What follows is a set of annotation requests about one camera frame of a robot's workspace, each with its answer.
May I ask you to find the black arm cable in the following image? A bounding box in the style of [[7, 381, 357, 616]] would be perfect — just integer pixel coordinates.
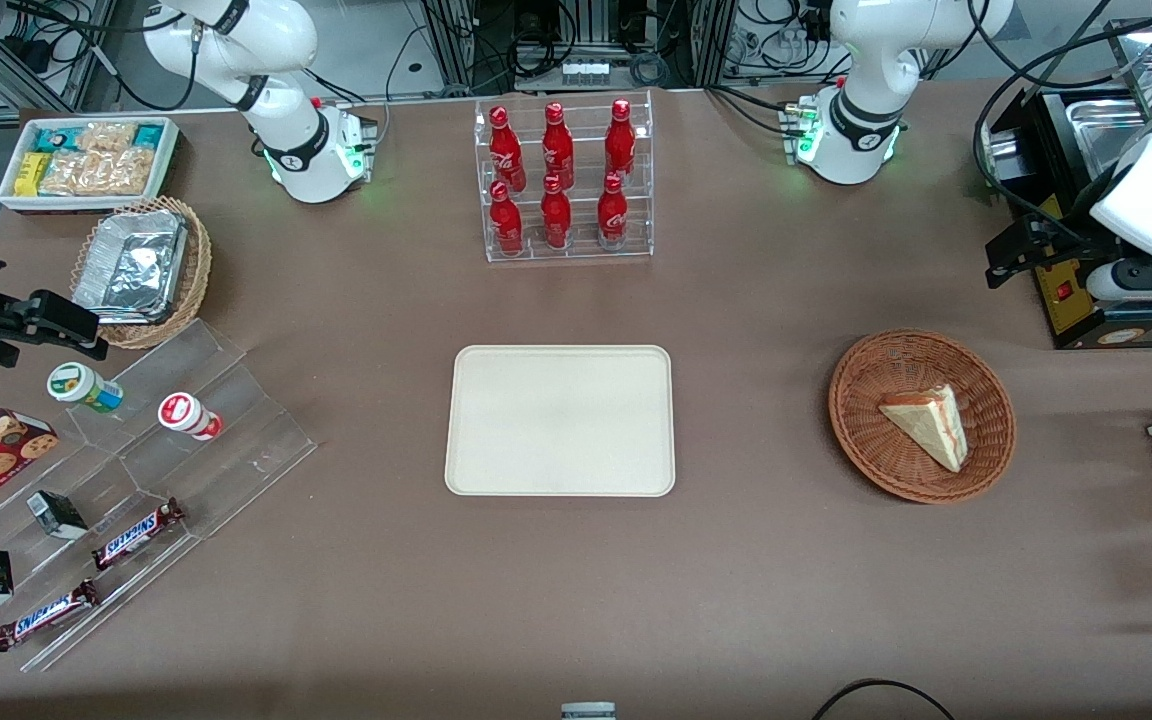
[[4, 0, 209, 113], [972, 0, 1152, 236]]

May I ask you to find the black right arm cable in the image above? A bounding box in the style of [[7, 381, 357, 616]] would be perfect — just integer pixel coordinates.
[[4, 0, 209, 113]]

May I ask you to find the yellow snack packet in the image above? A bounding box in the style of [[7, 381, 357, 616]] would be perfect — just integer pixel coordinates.
[[14, 152, 52, 197]]

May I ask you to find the light wicker basket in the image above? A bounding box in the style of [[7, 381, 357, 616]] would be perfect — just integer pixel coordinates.
[[69, 195, 213, 351]]

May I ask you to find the green label yoghurt bottle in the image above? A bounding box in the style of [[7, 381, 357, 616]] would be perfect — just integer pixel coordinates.
[[46, 362, 125, 414]]

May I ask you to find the round brown wicker basket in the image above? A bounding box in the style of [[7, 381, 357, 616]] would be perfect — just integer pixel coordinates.
[[828, 330, 1017, 504]]

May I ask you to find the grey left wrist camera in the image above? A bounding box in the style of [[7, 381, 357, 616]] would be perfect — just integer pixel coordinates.
[[1085, 262, 1152, 303]]

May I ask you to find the white plastic snack bin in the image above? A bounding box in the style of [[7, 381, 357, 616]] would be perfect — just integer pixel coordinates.
[[0, 115, 182, 214]]

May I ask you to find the beige rectangular tray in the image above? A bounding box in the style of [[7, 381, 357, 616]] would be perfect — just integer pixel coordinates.
[[444, 345, 677, 498]]

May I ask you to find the small black box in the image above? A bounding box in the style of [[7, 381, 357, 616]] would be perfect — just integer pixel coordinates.
[[26, 490, 89, 541]]

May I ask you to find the large clear cracker bag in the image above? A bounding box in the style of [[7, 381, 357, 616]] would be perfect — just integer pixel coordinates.
[[39, 148, 155, 197]]

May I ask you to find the silver foil tray stack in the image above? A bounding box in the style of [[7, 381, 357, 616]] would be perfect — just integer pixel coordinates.
[[72, 209, 188, 324]]

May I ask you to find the red cola bottle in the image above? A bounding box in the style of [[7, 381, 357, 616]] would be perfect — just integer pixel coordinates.
[[604, 98, 637, 187], [597, 172, 629, 251], [540, 175, 573, 251], [542, 102, 575, 191], [489, 106, 527, 193], [489, 180, 525, 256]]

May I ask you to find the triangular sandwich wedge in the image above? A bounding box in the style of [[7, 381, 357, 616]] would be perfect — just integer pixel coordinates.
[[878, 383, 969, 473]]

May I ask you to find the small clear cracker bag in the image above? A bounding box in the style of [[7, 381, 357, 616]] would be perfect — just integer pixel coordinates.
[[74, 121, 139, 153]]

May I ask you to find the clear acrylic stepped display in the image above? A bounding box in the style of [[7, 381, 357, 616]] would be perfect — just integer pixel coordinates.
[[0, 318, 319, 673]]

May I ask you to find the clear acrylic bottle rack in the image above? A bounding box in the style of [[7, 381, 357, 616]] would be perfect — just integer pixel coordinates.
[[474, 90, 655, 264]]

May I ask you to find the steel food pan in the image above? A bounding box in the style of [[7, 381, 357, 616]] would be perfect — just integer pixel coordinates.
[[1066, 95, 1152, 183]]

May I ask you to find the black cable loop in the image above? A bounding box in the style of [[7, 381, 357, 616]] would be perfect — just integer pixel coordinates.
[[811, 678, 957, 720]]

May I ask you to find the red label yoghurt bottle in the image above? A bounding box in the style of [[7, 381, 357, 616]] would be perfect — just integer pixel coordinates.
[[157, 392, 224, 442]]

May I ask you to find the Snickers chocolate bar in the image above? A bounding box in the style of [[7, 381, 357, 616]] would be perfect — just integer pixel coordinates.
[[0, 578, 102, 653], [91, 497, 185, 572]]

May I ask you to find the black hot food display case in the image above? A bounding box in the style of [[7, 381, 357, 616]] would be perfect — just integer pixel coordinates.
[[976, 18, 1152, 351]]

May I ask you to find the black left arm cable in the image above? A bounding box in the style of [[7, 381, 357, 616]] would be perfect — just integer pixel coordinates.
[[972, 0, 1152, 236]]

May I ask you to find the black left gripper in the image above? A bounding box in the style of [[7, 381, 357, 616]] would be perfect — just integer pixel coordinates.
[[985, 214, 1152, 293]]

